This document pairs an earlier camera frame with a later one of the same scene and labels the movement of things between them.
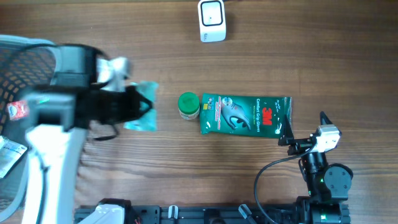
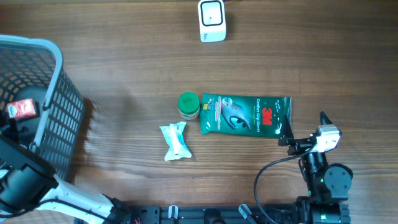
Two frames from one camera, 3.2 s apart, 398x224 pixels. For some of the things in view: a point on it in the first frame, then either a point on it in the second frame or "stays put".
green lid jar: (188, 104) stays put
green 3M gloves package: (244, 115) stays put
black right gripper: (299, 145) stays put
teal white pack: (148, 121) → (178, 148)
